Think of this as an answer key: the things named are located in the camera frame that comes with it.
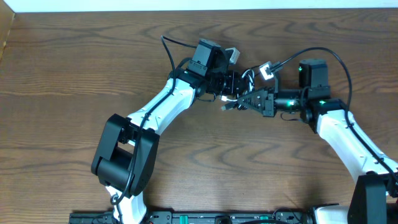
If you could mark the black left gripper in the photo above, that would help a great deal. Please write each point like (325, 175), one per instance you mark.
(234, 79)

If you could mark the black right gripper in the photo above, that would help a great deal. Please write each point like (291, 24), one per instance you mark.
(267, 102)

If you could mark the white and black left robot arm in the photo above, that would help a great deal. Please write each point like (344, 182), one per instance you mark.
(125, 157)

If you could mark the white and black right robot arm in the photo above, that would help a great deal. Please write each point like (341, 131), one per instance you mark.
(374, 173)

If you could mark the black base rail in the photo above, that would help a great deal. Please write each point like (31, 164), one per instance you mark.
(165, 217)

